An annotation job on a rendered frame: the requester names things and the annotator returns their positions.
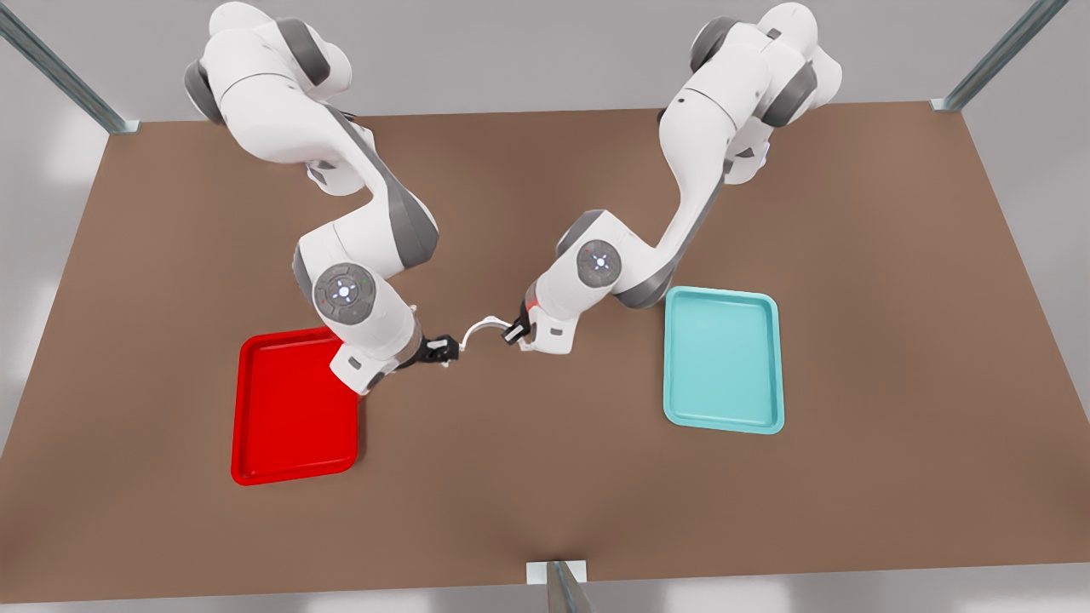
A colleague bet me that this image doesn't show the turquoise rectangular tray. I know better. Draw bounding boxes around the turquoise rectangular tray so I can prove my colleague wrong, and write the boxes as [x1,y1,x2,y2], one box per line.
[663,285,785,436]

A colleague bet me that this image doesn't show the silver frame post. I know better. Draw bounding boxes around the silver frame post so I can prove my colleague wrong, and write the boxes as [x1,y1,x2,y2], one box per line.
[525,559,590,613]
[0,7,140,135]
[930,0,1070,113]

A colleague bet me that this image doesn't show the red rectangular tray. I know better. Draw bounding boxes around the red rectangular tray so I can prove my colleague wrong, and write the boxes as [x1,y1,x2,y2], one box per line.
[231,327,362,487]

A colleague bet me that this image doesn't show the white drainage pipe clamp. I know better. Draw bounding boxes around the white drainage pipe clamp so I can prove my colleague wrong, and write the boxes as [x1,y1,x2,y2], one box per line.
[459,317,513,352]

